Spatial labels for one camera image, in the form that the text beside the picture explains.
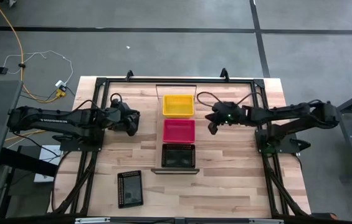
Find yellow plastic basket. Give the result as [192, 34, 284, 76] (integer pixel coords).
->
[162, 94, 195, 119]

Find black metal table frame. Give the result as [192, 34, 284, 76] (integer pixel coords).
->
[318, 83, 352, 187]

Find black cable bundle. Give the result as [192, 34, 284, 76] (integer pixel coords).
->
[261, 154, 309, 217]
[50, 151, 100, 215]

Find white paper box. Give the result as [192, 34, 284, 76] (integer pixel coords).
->
[34, 144, 65, 184]

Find black plastic basket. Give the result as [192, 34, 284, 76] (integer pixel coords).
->
[160, 143, 197, 169]
[117, 169, 145, 209]

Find black metal rig frame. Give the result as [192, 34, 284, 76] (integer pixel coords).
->
[49, 77, 310, 224]

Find thin white cable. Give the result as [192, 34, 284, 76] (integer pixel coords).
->
[2, 49, 74, 86]

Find silver metal bar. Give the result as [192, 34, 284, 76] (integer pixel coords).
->
[74, 217, 285, 224]

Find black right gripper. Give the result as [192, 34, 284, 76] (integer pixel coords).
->
[204, 101, 245, 136]

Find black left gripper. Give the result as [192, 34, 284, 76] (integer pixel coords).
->
[109, 98, 141, 137]

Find yellow floor cable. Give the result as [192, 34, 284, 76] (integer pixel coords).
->
[0, 0, 66, 142]

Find red plastic basket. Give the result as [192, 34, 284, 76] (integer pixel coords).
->
[162, 118, 196, 144]

